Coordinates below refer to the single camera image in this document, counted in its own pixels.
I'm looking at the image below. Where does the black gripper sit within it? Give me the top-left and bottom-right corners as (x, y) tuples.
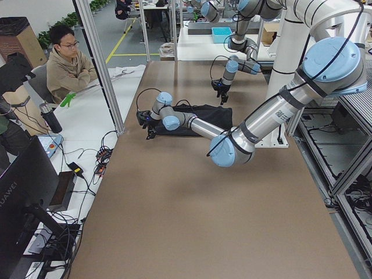
(217, 84), (230, 105)
(142, 118), (159, 140)

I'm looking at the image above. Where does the black printed t-shirt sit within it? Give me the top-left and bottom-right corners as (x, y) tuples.
(155, 103), (233, 137)

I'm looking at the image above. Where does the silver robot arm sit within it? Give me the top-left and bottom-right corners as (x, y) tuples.
(137, 1), (371, 167)
(211, 1), (282, 104)

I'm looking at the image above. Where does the grey orange usb hub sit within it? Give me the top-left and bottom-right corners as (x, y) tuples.
(94, 164), (106, 177)
(96, 148), (113, 164)

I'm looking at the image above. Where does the blue plastic bin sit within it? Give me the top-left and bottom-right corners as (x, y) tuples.
(211, 27), (233, 44)

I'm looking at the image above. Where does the blue teach pendant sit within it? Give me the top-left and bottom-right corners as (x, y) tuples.
(37, 134), (63, 158)

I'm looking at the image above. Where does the person in beige hoodie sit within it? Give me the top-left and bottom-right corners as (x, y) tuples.
(46, 24), (97, 104)

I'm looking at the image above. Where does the black water bottle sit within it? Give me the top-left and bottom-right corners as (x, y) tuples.
(39, 102), (62, 133)

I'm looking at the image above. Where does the black computer monitor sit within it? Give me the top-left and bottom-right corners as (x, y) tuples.
(1, 136), (75, 278)

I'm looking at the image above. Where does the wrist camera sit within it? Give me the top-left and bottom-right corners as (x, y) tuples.
(211, 80), (223, 91)
(136, 110), (151, 126)

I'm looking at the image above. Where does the aluminium frame structure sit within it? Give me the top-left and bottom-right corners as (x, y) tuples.
(72, 0), (181, 137)

